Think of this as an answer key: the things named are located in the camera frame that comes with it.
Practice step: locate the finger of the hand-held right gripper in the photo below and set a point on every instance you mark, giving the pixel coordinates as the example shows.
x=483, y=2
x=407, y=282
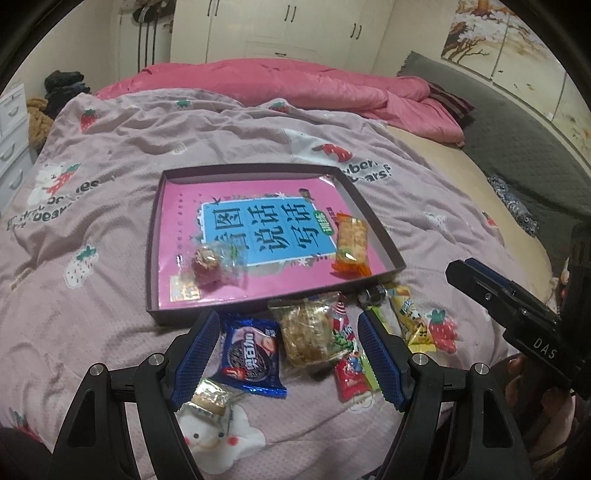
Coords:
x=480, y=295
x=503, y=282

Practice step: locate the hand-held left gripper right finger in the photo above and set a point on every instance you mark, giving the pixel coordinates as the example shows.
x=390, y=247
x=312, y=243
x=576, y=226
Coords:
x=374, y=350

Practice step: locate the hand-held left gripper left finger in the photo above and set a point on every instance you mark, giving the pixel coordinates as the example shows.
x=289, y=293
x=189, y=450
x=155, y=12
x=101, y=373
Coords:
x=198, y=350

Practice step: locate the green pea snack packet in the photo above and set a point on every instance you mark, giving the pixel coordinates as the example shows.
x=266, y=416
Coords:
x=344, y=344

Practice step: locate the light green snack packet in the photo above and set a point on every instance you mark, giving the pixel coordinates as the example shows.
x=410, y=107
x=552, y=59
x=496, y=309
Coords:
x=387, y=318

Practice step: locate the red lollipop packet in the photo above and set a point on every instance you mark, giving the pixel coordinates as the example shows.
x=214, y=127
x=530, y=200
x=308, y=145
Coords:
x=351, y=381

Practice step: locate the dark cardboard box tray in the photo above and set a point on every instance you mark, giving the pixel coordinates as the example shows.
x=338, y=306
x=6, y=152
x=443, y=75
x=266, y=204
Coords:
x=175, y=315

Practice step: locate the yellow snack packet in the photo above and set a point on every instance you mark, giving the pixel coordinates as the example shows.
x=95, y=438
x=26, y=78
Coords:
x=408, y=318

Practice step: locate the gold foil candy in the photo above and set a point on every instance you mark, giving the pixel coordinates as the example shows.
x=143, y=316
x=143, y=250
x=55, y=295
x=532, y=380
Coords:
x=210, y=397

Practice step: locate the blue cookie packet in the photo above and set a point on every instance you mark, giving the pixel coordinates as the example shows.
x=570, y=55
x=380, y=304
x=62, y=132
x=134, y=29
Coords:
x=249, y=355

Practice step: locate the dark candy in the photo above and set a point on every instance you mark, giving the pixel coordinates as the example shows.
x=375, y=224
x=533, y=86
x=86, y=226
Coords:
x=373, y=295

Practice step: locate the clear pastry packet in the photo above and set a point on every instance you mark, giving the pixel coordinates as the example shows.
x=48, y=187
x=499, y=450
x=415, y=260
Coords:
x=304, y=332

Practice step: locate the person's right forearm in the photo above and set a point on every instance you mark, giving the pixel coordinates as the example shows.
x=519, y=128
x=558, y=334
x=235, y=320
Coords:
x=549, y=431

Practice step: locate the person's right hand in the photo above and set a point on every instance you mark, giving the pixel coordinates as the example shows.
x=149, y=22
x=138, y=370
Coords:
x=515, y=383

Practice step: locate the patterned dark cloth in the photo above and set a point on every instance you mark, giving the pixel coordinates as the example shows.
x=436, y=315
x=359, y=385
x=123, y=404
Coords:
x=512, y=203

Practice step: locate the red candy in clear wrapper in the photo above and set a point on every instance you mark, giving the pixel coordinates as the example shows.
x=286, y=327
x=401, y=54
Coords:
x=205, y=267

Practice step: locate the beige bed sheet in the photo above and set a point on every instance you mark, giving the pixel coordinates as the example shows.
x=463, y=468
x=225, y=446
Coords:
x=461, y=184

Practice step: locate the orange cracker packet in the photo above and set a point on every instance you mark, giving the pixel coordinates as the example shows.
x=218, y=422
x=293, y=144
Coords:
x=352, y=244

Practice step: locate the pink book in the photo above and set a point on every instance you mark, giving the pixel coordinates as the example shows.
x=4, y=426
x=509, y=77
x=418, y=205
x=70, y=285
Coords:
x=184, y=207

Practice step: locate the strawberry print blanket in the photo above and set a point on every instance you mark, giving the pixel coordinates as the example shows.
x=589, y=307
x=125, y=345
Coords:
x=115, y=230

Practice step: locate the grey padded headboard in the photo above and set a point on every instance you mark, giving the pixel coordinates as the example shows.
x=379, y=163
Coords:
x=508, y=134

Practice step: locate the striped pillow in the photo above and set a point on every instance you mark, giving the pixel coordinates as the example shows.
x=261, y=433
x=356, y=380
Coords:
x=455, y=104

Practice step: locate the pink quilt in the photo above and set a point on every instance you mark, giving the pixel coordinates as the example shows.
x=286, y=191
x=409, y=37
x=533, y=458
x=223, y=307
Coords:
x=277, y=87

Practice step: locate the brown plush blanket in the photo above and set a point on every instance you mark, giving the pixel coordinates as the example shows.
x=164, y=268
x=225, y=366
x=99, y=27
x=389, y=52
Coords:
x=39, y=124

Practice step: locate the white drawer cabinet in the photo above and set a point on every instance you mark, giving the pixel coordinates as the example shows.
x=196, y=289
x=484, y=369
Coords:
x=9, y=138

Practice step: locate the dark clothes pile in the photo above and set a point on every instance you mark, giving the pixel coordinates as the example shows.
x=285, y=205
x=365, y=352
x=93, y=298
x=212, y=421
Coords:
x=64, y=87

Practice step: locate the white wardrobe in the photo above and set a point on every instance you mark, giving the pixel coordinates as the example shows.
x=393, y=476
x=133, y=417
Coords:
x=277, y=32

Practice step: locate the tree wall painting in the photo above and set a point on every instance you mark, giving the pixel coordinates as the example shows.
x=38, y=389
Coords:
x=498, y=37

